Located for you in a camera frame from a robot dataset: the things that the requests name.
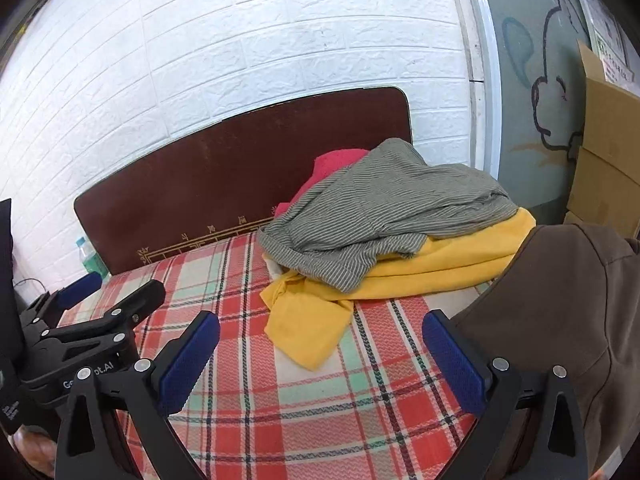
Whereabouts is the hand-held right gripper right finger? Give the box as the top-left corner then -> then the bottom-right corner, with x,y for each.
421,309 -> 590,480

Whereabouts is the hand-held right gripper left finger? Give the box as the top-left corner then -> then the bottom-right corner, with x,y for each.
54,311 -> 221,480

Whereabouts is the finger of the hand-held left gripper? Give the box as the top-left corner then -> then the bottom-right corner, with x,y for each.
42,280 -> 167,346
20,274 -> 103,331

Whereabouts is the grey striped shirt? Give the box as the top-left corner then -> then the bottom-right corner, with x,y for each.
257,138 -> 523,292

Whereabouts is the person's left hand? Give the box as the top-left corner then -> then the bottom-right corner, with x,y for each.
9,427 -> 57,478

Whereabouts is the green packet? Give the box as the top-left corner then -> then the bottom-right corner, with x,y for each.
75,236 -> 111,281

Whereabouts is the yellow garment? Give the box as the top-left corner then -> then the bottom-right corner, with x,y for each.
260,207 -> 538,372

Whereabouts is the brown garment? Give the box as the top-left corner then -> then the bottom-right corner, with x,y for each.
447,222 -> 640,480

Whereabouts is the red plaid bed sheet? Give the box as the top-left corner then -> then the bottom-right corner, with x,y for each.
50,232 -> 496,480

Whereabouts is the dark brown wooden headboard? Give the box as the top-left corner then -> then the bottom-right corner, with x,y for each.
74,86 -> 413,277

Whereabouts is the red garment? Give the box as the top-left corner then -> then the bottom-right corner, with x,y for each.
272,148 -> 373,221

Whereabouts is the grey door with cartoon drawing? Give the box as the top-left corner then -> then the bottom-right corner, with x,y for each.
472,0 -> 601,221

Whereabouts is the cardboard box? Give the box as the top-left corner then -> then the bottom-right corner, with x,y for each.
564,39 -> 640,238

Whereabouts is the white paper notice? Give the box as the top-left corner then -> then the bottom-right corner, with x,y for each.
565,0 -> 636,86

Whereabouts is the white door frame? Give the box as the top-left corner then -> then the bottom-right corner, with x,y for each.
442,0 -> 503,181

